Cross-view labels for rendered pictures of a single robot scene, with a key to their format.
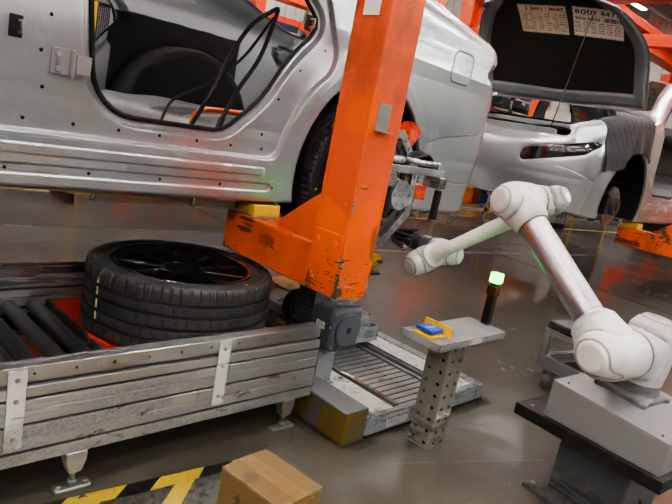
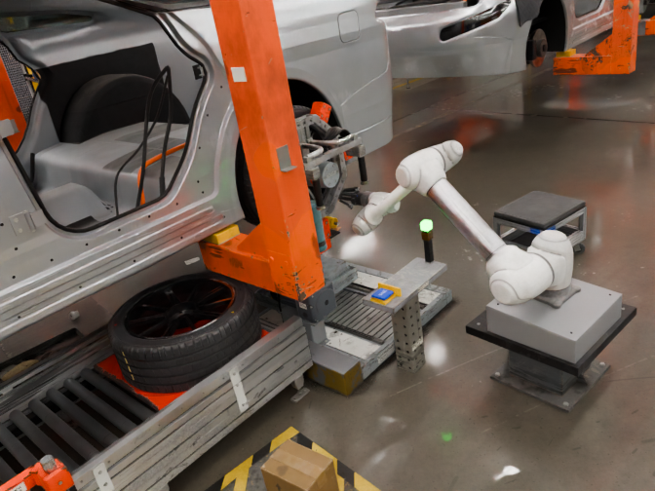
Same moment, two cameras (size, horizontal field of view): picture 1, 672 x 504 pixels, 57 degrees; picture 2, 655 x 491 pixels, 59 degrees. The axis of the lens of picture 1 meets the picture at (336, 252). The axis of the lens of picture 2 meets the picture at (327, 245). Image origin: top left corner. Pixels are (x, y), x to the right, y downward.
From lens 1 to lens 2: 0.72 m
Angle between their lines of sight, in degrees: 13
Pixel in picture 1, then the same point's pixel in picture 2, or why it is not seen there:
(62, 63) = (21, 225)
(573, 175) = (493, 40)
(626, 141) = not seen: outside the picture
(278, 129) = (210, 169)
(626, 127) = not seen: outside the picture
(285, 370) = (287, 360)
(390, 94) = (282, 136)
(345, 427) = (346, 383)
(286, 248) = (252, 267)
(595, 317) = (499, 258)
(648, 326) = (544, 247)
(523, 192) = (419, 166)
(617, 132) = not seen: outside the picture
